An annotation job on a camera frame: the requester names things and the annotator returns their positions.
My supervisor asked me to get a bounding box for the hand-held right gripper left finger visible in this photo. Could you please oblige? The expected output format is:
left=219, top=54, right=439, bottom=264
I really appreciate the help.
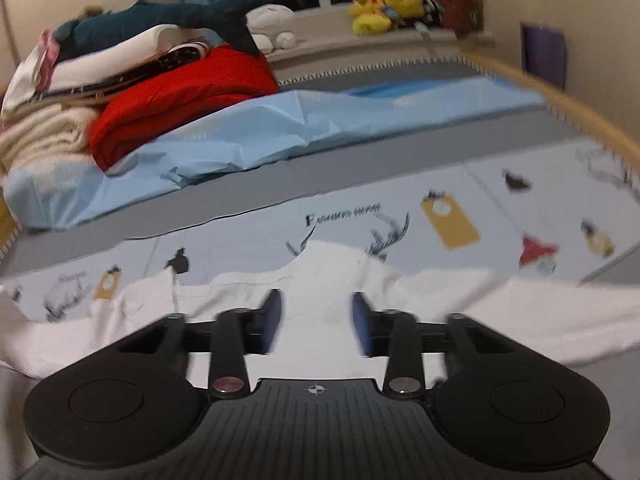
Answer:
left=107, top=289, right=284, bottom=402

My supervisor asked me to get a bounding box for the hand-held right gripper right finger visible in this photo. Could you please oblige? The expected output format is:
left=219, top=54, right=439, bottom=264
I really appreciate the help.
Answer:
left=351, top=291, right=507, bottom=402

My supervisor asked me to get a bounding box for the white garment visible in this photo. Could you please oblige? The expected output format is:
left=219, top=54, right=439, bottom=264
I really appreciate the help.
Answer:
left=0, top=239, right=640, bottom=382

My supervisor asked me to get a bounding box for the printed grey bed sheet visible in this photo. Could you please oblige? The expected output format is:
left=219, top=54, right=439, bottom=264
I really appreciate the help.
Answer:
left=0, top=55, right=640, bottom=378

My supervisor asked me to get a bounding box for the light blue sheet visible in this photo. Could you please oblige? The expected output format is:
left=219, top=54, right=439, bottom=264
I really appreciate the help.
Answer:
left=2, top=82, right=547, bottom=234

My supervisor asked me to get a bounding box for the red blanket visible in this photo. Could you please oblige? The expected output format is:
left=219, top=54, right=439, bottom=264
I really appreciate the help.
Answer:
left=89, top=45, right=280, bottom=171

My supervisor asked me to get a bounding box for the dark patterned cloth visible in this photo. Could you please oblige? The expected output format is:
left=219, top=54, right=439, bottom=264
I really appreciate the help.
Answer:
left=149, top=41, right=213, bottom=75

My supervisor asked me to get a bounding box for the white window sill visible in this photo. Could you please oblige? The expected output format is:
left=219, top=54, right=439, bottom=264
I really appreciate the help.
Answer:
left=264, top=24, right=497, bottom=75

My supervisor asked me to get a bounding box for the cream blanket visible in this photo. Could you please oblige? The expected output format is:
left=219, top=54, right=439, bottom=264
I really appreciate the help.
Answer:
left=0, top=102, right=102, bottom=177

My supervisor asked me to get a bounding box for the yellow plush toy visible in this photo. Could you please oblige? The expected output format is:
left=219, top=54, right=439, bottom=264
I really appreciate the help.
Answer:
left=348, top=0, right=395, bottom=37
left=379, top=0, right=427, bottom=30

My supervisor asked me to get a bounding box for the white folded quilt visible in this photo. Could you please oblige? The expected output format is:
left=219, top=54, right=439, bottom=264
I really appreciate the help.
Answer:
left=2, top=24, right=212, bottom=111

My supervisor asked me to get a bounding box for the purple rolled mat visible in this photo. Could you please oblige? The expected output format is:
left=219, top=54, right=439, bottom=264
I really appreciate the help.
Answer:
left=520, top=22, right=569, bottom=89

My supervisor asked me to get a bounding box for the dark blue shark plush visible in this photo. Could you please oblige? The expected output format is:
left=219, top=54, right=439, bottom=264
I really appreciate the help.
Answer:
left=52, top=0, right=279, bottom=59

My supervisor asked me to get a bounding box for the black and white plush toy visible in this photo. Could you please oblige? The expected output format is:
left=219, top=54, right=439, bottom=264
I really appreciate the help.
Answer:
left=419, top=0, right=445, bottom=27

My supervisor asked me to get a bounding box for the pink cloth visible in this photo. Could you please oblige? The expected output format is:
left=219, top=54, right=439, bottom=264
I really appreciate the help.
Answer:
left=34, top=30, right=65, bottom=87

